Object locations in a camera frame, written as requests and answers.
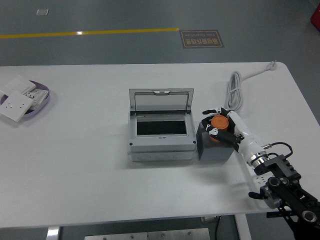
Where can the grey cube with round hole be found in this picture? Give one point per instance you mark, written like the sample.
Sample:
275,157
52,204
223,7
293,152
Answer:
215,152

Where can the metal base plate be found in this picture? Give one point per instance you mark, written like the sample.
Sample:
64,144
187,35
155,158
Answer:
150,235

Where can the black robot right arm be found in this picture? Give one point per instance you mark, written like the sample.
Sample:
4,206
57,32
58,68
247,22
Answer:
287,185

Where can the small metal floor plate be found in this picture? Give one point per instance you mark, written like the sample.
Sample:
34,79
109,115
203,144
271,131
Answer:
42,11

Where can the black table control panel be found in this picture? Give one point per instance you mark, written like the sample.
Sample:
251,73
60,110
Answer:
271,214

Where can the yellow floor tape line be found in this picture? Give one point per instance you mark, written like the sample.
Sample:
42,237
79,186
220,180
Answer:
87,32

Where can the white power strip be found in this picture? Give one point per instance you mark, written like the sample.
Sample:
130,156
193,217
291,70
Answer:
255,178

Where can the dark floor sign with lettering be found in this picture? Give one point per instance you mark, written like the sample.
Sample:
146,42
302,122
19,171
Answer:
202,39

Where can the white multi-hole socket panel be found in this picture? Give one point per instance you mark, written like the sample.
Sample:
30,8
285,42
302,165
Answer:
37,96

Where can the white table leg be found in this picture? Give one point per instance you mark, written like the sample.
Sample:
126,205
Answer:
53,233
243,228

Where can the purple tray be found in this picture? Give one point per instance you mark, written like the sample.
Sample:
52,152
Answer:
37,110

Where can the grey electrical box with lid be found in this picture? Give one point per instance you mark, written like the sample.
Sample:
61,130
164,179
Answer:
160,147

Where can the orange cylinder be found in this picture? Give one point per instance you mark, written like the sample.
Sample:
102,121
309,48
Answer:
220,122

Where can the white blank switch plate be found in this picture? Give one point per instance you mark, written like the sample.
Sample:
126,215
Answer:
18,85

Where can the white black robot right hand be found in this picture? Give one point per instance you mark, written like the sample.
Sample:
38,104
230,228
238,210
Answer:
246,140

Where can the red object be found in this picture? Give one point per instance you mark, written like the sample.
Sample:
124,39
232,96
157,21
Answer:
316,16

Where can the white wall socket plate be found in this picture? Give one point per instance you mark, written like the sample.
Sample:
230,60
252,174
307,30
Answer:
15,106

